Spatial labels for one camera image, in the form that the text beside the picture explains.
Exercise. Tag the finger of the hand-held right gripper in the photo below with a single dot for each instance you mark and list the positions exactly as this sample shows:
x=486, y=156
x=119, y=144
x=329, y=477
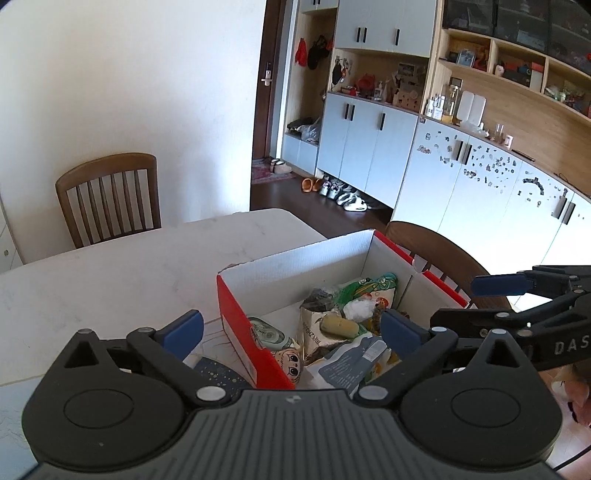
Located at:
x=531, y=321
x=498, y=285

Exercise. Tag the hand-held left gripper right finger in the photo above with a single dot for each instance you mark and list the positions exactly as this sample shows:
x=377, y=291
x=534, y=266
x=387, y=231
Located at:
x=401, y=334

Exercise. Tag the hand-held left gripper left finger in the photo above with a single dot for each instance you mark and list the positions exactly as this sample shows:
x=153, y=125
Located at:
x=180, y=334

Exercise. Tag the clear bag of white granules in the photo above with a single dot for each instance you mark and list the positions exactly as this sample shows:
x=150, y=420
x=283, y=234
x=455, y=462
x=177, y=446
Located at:
x=359, y=309

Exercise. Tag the green patterned sachet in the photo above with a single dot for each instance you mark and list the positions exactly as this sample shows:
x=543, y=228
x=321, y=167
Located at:
x=364, y=288

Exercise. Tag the red cardboard box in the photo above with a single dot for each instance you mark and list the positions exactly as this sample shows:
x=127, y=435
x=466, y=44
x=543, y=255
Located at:
x=240, y=327

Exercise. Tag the white packet with blue label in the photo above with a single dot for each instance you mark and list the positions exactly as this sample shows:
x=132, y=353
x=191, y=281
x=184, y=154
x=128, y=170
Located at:
x=346, y=364

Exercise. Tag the beige printed snack bag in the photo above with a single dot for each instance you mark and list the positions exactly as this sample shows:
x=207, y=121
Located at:
x=316, y=341

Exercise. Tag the tooth-shaped plush toy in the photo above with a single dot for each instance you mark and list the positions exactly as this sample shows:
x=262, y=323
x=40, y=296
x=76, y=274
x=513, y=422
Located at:
x=288, y=364

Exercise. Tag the white cabinet with stickers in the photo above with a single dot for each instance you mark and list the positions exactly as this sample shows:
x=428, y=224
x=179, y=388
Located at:
x=485, y=217

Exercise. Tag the brown wooden slat-back chair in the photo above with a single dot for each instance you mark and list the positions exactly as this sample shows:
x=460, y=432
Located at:
x=106, y=166
x=438, y=244

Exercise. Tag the row of sneakers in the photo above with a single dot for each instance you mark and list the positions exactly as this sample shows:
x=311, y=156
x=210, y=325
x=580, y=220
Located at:
x=346, y=196

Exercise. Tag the pair of orange slippers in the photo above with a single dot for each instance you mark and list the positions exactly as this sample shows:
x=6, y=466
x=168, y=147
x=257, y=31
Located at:
x=312, y=184

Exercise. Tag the white storage containers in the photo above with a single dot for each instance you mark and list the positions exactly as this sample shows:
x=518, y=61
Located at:
x=472, y=108

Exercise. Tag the wooden open shelf unit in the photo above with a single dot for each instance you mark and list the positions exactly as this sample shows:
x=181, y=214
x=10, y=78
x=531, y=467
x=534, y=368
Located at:
x=521, y=106

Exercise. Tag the patterned red doormat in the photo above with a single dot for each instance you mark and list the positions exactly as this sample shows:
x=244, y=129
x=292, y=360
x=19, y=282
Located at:
x=265, y=173

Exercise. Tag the glass jar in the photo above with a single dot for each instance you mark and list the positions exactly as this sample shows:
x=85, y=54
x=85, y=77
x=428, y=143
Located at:
x=453, y=101

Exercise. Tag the white wooden-top sideboard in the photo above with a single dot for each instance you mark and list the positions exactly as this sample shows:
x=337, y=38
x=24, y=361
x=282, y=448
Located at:
x=7, y=244

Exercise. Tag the pair of beige slippers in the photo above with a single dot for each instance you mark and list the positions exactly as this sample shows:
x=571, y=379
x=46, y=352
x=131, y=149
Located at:
x=281, y=166

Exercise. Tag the wooden cutout box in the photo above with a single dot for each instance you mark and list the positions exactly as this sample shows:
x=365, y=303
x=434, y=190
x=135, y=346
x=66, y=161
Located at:
x=408, y=98

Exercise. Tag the grey plastic bag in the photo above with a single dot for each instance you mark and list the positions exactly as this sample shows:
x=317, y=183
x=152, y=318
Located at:
x=311, y=134

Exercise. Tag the small framed photo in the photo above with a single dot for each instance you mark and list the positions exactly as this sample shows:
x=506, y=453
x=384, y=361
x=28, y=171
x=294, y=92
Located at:
x=406, y=69

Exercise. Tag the dark brown entrance door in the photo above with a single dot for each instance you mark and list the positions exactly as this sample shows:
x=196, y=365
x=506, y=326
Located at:
x=265, y=115

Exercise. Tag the red round decoration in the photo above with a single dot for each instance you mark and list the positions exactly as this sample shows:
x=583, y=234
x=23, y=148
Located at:
x=367, y=84

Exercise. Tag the dark glass upper cabinet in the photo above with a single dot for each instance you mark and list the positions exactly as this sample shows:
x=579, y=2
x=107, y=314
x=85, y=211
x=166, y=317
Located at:
x=508, y=18

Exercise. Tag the silver door lock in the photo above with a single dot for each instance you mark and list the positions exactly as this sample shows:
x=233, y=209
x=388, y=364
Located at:
x=266, y=74

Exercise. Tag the black hanging bag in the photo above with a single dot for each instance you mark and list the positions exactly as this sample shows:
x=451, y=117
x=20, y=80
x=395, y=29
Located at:
x=317, y=53

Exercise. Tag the red hanging bag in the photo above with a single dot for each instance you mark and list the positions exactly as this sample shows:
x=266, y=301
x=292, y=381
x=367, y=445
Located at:
x=301, y=53

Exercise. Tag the grey wall cabinet unit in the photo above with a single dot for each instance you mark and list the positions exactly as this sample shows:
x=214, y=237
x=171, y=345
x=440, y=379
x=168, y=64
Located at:
x=369, y=134

